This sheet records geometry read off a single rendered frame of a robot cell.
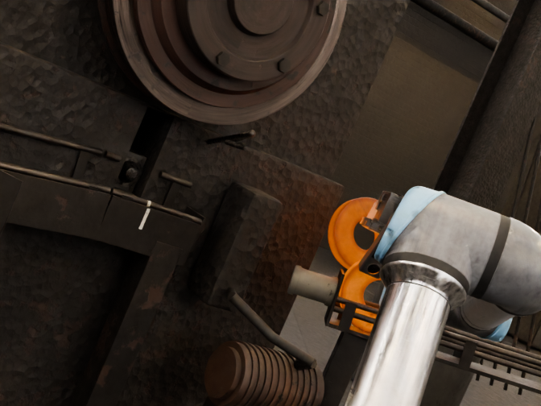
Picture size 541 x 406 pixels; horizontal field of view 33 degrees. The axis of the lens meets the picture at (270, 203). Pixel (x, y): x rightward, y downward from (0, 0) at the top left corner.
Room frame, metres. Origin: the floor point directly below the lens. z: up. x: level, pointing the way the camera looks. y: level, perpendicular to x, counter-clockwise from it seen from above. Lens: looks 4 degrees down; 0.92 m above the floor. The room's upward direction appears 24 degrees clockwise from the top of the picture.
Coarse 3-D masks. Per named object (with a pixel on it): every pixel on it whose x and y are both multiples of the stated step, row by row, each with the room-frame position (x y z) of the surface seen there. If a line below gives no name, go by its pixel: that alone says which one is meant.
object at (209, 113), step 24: (120, 0) 1.54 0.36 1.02; (120, 24) 1.55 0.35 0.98; (336, 24) 1.78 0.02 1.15; (120, 48) 1.60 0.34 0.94; (144, 72) 1.59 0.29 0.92; (312, 72) 1.77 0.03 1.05; (168, 96) 1.62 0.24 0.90; (288, 96) 1.76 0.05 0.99; (216, 120) 1.68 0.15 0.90; (240, 120) 1.71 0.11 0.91
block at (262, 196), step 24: (240, 192) 1.80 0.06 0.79; (240, 216) 1.77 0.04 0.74; (264, 216) 1.78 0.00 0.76; (216, 240) 1.80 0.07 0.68; (240, 240) 1.76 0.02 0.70; (264, 240) 1.79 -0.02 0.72; (216, 264) 1.78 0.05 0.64; (240, 264) 1.78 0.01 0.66; (192, 288) 1.81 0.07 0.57; (216, 288) 1.76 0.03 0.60; (240, 288) 1.79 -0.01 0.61
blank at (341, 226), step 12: (348, 204) 1.88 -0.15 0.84; (360, 204) 1.89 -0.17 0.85; (372, 204) 1.90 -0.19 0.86; (336, 216) 1.87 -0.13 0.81; (348, 216) 1.87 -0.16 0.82; (360, 216) 1.89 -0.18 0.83; (336, 228) 1.86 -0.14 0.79; (348, 228) 1.87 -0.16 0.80; (336, 240) 1.85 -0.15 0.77; (348, 240) 1.86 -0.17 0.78; (336, 252) 1.86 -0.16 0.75; (348, 252) 1.86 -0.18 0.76; (360, 252) 1.87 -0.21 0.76; (348, 264) 1.86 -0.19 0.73
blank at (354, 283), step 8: (352, 272) 1.81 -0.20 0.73; (360, 272) 1.81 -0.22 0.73; (344, 280) 1.81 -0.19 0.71; (352, 280) 1.81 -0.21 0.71; (360, 280) 1.81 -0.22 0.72; (368, 280) 1.81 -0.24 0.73; (344, 288) 1.81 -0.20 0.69; (352, 288) 1.81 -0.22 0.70; (360, 288) 1.81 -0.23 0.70; (344, 296) 1.81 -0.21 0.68; (352, 296) 1.81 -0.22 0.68; (360, 296) 1.81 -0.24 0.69; (344, 304) 1.81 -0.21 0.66; (360, 312) 1.81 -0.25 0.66; (368, 312) 1.81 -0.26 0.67; (360, 320) 1.81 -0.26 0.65; (360, 328) 1.81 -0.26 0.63; (368, 328) 1.81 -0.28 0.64
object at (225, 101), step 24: (144, 0) 1.54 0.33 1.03; (168, 0) 1.54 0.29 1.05; (336, 0) 1.74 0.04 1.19; (144, 24) 1.55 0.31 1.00; (168, 24) 1.55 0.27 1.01; (144, 48) 1.58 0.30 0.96; (168, 48) 1.57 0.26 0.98; (168, 72) 1.59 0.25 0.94; (192, 72) 1.60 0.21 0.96; (216, 72) 1.62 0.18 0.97; (288, 72) 1.70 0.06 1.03; (192, 96) 1.63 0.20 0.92; (216, 96) 1.65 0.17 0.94; (240, 96) 1.68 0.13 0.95; (264, 96) 1.71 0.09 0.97
